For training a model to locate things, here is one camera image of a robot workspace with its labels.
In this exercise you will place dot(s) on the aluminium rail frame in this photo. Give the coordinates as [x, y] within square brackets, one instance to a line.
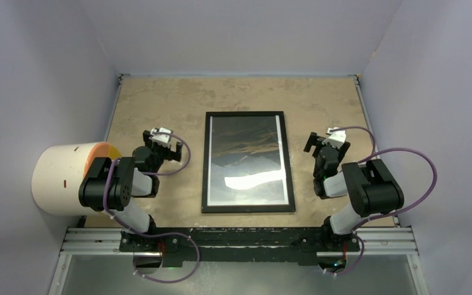
[91, 263]

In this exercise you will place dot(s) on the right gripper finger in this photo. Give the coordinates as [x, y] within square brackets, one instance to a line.
[343, 150]
[315, 141]

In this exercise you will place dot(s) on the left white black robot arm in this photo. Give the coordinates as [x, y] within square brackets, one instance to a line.
[111, 185]

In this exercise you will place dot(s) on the dark landscape photo print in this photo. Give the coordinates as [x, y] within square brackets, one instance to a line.
[248, 163]

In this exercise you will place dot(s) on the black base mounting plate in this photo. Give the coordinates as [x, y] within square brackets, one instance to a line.
[303, 245]

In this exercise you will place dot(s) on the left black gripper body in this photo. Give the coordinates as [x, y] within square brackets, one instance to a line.
[159, 153]

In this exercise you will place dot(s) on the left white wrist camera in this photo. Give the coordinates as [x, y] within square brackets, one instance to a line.
[161, 136]

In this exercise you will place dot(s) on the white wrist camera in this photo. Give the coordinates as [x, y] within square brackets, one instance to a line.
[335, 137]
[161, 136]

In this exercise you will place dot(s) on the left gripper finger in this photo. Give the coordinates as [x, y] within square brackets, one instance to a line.
[147, 138]
[176, 155]

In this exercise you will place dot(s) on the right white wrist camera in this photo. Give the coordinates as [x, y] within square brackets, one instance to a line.
[335, 137]

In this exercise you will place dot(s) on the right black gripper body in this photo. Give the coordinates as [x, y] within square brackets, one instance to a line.
[316, 173]

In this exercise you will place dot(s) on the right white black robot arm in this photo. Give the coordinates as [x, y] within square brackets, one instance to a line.
[370, 187]

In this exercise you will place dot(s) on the wooden picture frame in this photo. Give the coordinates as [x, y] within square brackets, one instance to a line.
[248, 209]

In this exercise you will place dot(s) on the white cylinder with orange lid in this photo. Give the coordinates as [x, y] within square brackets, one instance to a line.
[59, 173]

